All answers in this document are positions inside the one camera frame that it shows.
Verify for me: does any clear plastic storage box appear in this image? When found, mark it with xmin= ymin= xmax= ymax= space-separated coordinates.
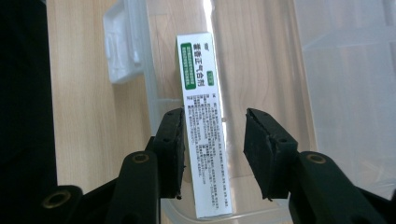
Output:
xmin=102 ymin=0 xmax=396 ymax=224

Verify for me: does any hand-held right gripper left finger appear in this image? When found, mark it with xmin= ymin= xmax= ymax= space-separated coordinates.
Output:
xmin=152 ymin=106 xmax=187 ymax=200

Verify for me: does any white green medicine box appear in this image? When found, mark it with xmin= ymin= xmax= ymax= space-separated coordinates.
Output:
xmin=176 ymin=31 xmax=233 ymax=219

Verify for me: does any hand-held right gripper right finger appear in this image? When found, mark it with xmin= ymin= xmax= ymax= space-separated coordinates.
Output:
xmin=242 ymin=107 xmax=299 ymax=201

